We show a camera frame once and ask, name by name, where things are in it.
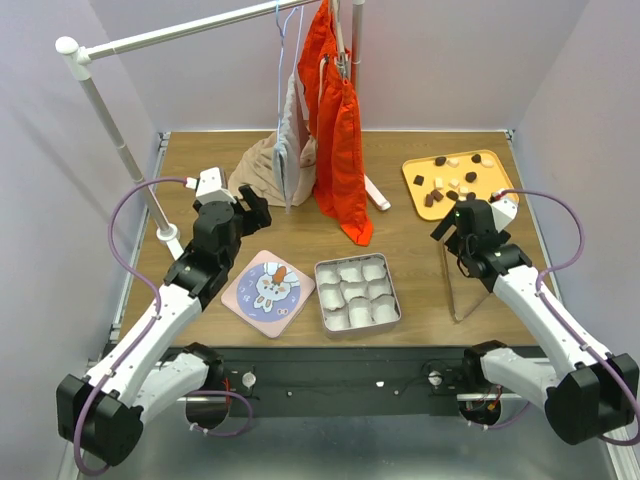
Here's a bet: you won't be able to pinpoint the metal tongs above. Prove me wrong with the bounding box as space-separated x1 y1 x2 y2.
438 241 490 323

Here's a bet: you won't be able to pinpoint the pink chocolate tin box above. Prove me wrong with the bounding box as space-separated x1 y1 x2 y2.
314 253 402 339

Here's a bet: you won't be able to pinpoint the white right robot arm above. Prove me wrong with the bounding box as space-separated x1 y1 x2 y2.
431 190 639 445

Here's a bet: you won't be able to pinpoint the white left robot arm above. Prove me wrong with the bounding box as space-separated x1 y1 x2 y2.
56 185 272 477

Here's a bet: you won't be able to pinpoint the orange tray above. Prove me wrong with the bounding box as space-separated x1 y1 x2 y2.
401 150 513 221

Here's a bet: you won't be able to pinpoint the beige cloth pile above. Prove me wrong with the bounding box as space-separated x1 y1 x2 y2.
227 132 317 207

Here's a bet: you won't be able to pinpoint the pink tin lid with bunny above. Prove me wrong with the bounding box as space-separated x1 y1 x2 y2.
221 250 316 339

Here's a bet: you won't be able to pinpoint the grey hanging towel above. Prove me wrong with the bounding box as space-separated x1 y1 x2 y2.
272 74 301 213

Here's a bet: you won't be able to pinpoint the orange hanging garment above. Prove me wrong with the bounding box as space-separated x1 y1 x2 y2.
298 1 373 246

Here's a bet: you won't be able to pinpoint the blue clothes hanger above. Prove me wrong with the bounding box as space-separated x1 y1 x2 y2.
275 1 304 141

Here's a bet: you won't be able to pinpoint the white clothes rack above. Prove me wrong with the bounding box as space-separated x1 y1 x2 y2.
54 0 392 259

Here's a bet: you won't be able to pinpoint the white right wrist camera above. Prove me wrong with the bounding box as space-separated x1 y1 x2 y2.
489 190 518 232

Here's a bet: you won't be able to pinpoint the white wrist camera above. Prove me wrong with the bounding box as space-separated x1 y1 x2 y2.
489 190 518 232
195 167 235 204

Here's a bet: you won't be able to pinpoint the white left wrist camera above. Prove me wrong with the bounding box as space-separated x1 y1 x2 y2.
195 167 235 204

